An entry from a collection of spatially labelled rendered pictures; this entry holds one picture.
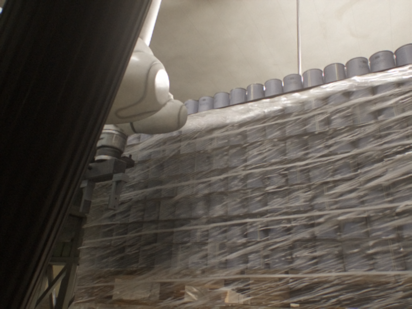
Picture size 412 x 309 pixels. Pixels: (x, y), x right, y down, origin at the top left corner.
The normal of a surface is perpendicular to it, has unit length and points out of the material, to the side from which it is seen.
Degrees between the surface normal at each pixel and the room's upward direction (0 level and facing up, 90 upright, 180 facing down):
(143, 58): 72
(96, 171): 90
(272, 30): 180
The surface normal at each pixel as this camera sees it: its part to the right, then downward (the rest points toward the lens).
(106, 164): -0.60, -0.34
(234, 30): -0.07, 0.92
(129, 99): 0.15, 0.51
